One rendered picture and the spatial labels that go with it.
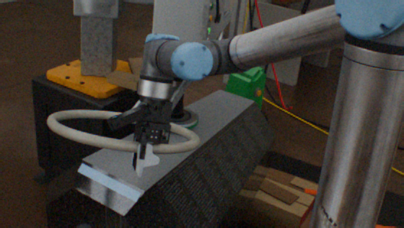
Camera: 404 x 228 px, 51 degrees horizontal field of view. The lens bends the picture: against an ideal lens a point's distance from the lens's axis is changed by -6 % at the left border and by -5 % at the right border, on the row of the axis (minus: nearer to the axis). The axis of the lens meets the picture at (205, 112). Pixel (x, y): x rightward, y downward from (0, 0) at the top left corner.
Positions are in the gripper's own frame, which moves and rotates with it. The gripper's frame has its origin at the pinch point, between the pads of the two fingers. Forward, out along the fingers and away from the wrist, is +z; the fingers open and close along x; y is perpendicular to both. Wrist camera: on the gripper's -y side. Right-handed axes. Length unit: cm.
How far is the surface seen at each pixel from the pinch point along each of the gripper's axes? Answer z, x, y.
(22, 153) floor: 59, 219, -37
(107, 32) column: -38, 143, 5
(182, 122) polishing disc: -2, 77, 37
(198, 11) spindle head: -50, 57, 29
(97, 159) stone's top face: 15, 61, -2
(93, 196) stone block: 26, 48, -4
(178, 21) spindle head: -45, 63, 23
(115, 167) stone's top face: 15, 54, 5
